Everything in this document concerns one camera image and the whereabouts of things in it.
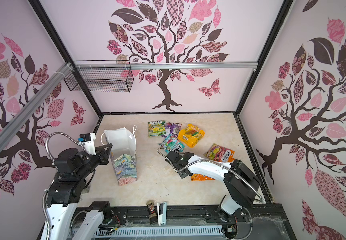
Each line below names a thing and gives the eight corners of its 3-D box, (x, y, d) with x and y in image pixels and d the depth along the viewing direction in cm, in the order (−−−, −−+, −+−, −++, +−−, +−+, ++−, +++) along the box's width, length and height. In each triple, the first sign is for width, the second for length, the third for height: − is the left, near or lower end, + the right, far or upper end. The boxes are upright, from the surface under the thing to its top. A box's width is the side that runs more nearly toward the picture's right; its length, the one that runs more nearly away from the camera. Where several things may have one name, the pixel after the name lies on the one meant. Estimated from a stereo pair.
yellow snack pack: (176, 138, 106) (176, 134, 102) (189, 126, 113) (189, 122, 109) (191, 149, 100) (191, 145, 96) (203, 136, 107) (204, 131, 103)
